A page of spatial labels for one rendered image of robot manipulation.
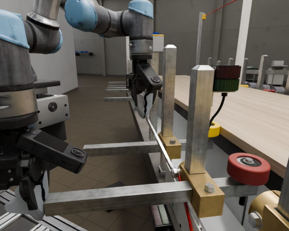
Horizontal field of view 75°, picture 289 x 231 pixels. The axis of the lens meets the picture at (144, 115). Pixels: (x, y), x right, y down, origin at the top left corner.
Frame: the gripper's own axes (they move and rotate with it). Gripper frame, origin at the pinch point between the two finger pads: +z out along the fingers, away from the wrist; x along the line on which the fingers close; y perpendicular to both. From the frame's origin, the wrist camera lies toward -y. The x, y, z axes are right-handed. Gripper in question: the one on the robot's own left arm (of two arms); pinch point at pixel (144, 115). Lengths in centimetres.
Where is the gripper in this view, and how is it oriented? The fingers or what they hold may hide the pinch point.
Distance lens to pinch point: 65.5
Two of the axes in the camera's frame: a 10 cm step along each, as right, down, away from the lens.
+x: -8.8, 1.3, -4.6
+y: -4.7, -2.4, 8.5
